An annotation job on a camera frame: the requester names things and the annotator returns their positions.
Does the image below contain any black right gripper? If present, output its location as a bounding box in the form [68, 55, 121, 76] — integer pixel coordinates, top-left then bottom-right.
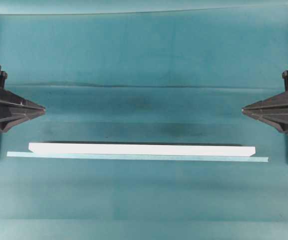
[242, 91, 288, 134]

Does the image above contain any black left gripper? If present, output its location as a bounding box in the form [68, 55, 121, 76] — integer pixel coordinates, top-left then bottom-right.
[0, 87, 45, 133]

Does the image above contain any white wooden board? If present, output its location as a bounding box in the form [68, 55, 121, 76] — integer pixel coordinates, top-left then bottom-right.
[28, 142, 256, 157]

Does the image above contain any teal strip under board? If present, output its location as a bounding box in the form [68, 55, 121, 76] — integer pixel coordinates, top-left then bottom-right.
[7, 151, 269, 163]

